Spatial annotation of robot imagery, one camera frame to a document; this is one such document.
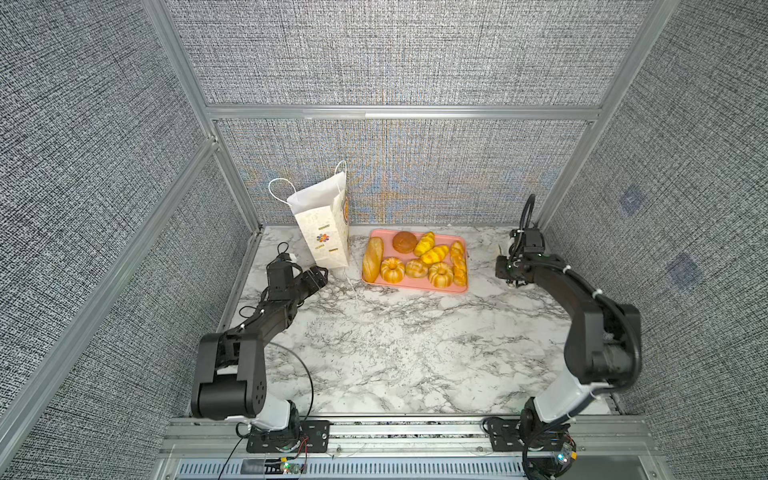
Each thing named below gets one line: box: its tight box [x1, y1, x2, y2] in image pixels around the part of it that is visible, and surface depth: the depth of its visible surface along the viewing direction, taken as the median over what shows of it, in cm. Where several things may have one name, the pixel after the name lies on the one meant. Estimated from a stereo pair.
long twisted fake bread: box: [450, 240, 468, 287], surface depth 108 cm
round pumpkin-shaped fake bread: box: [380, 256, 405, 284], surface depth 105 cm
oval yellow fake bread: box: [414, 231, 436, 257], surface depth 112 cm
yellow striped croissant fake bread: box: [421, 244, 449, 264], surface depth 108 cm
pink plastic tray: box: [369, 229, 468, 293], surface depth 105 cm
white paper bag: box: [269, 160, 350, 269], surface depth 97 cm
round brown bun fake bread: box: [392, 231, 418, 254], surface depth 112 cm
